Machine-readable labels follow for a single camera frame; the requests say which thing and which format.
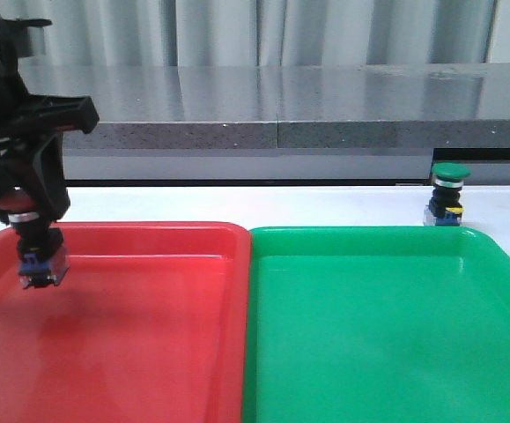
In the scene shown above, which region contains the grey stone counter ledge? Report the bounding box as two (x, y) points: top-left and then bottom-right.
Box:
(20, 63), (510, 185)

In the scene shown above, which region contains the green mushroom push button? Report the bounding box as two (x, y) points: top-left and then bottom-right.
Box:
(423, 162), (470, 226)

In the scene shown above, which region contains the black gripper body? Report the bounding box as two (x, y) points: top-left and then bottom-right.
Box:
(0, 14), (99, 176)

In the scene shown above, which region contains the red mushroom push button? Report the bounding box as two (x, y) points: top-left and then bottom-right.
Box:
(0, 189), (69, 289)

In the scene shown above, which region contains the red plastic tray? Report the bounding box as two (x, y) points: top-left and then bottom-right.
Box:
(0, 222), (251, 422)

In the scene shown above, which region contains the green plastic tray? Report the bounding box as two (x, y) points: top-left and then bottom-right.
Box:
(242, 226), (510, 422)

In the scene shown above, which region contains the white pleated curtain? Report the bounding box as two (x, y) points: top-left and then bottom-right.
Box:
(0, 1), (497, 66)

